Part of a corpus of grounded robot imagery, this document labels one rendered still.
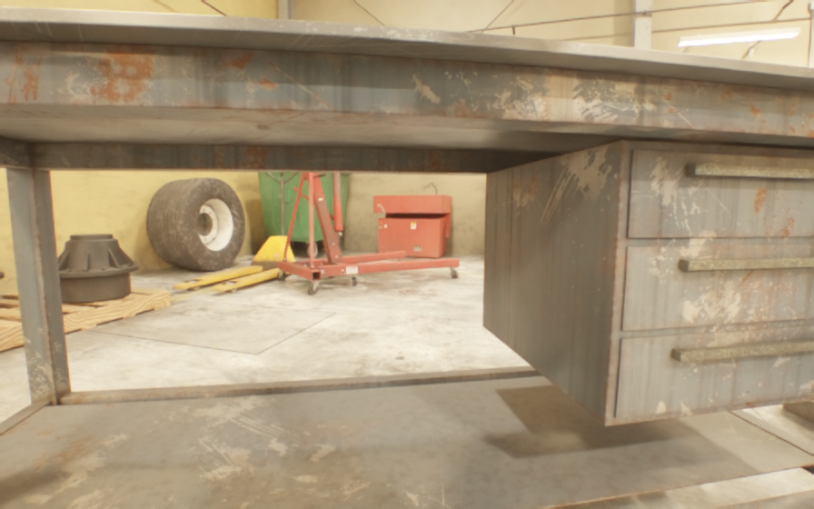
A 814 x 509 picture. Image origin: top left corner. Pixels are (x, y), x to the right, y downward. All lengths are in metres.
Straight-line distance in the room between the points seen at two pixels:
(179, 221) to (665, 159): 4.40
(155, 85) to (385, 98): 0.23
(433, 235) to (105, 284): 4.04
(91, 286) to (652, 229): 3.00
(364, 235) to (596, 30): 4.62
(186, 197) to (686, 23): 6.61
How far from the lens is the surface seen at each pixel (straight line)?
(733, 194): 0.76
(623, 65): 0.54
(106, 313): 3.06
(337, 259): 3.85
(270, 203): 6.19
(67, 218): 4.96
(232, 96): 0.46
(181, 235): 4.67
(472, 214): 6.38
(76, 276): 3.09
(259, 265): 4.69
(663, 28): 6.99
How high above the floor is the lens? 0.69
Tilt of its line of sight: 6 degrees down
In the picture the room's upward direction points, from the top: straight up
